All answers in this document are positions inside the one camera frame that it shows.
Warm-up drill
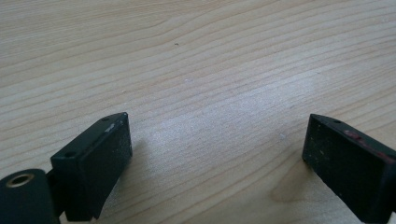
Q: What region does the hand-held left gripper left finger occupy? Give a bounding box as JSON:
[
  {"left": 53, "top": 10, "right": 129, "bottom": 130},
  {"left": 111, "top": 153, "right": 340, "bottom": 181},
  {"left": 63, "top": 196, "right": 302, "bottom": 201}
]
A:
[{"left": 49, "top": 112, "right": 134, "bottom": 222}]

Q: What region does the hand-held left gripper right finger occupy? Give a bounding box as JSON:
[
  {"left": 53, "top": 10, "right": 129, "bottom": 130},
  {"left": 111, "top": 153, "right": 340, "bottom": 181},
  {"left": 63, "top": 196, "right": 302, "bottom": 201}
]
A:
[{"left": 302, "top": 113, "right": 396, "bottom": 224}]

